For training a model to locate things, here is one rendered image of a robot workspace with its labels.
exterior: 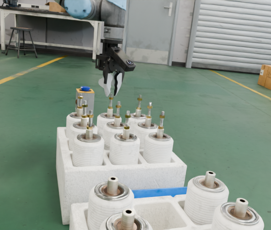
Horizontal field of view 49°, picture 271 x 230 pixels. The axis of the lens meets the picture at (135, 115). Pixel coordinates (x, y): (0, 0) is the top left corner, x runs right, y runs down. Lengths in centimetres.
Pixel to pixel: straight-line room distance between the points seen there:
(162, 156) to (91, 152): 24
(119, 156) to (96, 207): 33
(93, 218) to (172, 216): 22
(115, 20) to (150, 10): 482
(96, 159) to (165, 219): 27
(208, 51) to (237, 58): 60
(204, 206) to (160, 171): 28
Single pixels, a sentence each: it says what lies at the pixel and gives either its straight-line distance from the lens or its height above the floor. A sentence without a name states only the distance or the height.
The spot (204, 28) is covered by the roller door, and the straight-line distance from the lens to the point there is 599.
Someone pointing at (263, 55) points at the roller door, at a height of 37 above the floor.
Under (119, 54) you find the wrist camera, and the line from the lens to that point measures 108.
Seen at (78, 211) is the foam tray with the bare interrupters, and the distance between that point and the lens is 71.
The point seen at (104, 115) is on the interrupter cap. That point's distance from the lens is 116.
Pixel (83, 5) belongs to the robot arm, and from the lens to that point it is 96.
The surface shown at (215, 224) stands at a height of 23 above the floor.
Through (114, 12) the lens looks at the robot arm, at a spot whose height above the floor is 64.
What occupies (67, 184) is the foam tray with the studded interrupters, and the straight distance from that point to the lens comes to 89.
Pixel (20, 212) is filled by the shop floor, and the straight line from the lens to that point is 104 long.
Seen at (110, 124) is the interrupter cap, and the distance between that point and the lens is 106.
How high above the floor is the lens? 58
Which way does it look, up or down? 16 degrees down
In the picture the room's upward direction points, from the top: 6 degrees clockwise
